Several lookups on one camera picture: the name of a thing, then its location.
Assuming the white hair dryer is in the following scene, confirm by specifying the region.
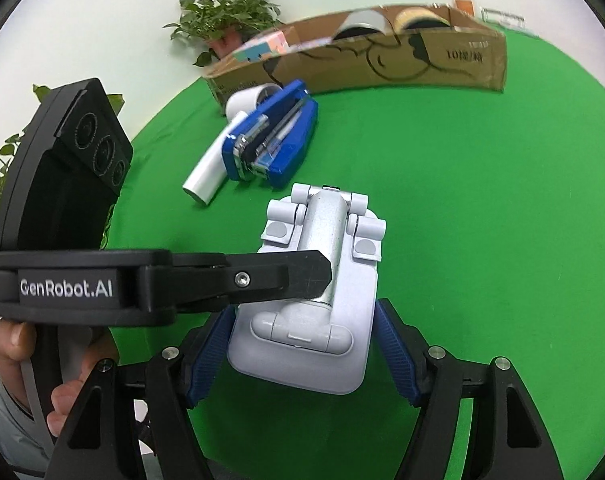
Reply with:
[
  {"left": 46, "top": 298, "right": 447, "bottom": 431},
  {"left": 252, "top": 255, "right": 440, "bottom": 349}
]
[{"left": 182, "top": 82, "right": 284, "bottom": 207}]

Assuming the white folding phone stand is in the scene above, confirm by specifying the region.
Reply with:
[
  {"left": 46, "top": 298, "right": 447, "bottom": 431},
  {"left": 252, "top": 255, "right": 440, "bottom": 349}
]
[{"left": 228, "top": 183, "right": 387, "bottom": 396}]

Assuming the blue stapler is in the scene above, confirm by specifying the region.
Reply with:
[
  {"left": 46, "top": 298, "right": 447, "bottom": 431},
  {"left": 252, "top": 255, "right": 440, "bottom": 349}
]
[{"left": 221, "top": 79, "right": 318, "bottom": 188}]

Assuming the colourful board game box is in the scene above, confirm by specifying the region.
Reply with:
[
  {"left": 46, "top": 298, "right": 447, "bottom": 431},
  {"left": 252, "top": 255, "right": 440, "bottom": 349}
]
[{"left": 232, "top": 29, "right": 289, "bottom": 62}]

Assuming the silver metal cylinder can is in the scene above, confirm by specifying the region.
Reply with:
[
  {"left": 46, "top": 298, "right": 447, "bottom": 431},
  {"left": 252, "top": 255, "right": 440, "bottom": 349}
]
[{"left": 333, "top": 9, "right": 388, "bottom": 41}]

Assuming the brown cardboard tray box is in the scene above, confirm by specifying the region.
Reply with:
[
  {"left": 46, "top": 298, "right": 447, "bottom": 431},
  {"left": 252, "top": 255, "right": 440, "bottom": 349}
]
[{"left": 204, "top": 4, "right": 508, "bottom": 104}]

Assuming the yellow label plastic jar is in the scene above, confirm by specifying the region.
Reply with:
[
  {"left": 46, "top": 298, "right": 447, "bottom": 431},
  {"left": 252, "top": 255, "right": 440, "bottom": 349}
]
[{"left": 393, "top": 6, "right": 451, "bottom": 34}]

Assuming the person's left hand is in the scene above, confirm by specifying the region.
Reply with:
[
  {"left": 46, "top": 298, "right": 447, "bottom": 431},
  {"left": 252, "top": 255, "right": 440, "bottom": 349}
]
[{"left": 0, "top": 318, "right": 119, "bottom": 437}]

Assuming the green table mat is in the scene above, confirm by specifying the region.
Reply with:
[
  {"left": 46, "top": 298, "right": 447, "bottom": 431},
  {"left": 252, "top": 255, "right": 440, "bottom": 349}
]
[{"left": 102, "top": 24, "right": 605, "bottom": 480}]

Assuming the potted green plant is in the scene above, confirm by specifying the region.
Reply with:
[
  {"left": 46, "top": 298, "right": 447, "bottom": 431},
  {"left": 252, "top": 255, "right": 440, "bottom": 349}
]
[{"left": 164, "top": 0, "right": 281, "bottom": 67}]

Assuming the white flat box stack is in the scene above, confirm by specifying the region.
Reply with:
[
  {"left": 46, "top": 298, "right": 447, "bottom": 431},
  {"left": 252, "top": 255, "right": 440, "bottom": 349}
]
[{"left": 481, "top": 8, "right": 526, "bottom": 30}]

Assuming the black camera module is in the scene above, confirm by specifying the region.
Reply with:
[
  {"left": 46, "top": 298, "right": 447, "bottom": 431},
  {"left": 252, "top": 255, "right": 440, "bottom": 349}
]
[{"left": 0, "top": 78, "right": 133, "bottom": 252}]

